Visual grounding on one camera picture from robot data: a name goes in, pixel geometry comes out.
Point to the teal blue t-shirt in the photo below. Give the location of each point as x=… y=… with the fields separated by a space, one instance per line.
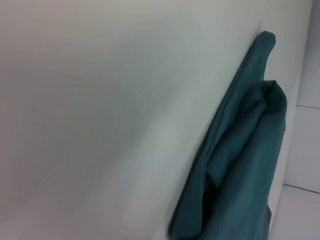
x=237 y=162

